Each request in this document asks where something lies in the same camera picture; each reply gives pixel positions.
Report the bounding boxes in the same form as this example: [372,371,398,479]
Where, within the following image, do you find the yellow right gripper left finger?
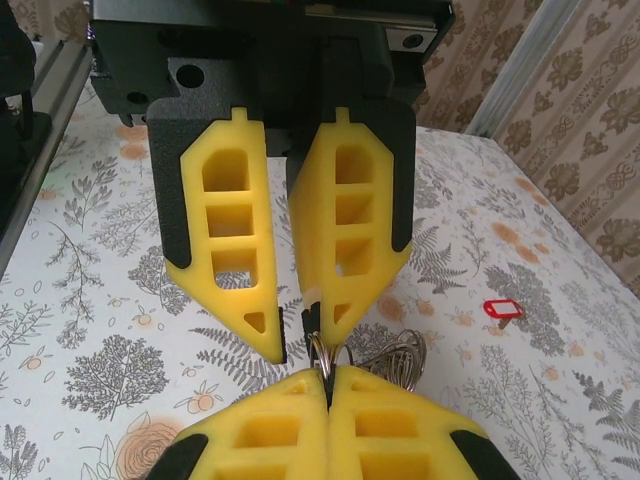
[167,367,331,480]

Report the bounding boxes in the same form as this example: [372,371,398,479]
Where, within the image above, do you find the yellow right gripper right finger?
[327,364,517,480]

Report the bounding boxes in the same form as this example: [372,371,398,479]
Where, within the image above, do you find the silver keyring chain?
[305,327,429,396]

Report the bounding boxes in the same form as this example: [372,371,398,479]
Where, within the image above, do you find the red key tag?
[482,299,525,320]

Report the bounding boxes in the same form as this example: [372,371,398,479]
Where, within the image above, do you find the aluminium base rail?
[0,39,96,276]

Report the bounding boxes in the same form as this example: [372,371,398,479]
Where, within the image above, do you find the aluminium corner post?
[464,0,591,139]

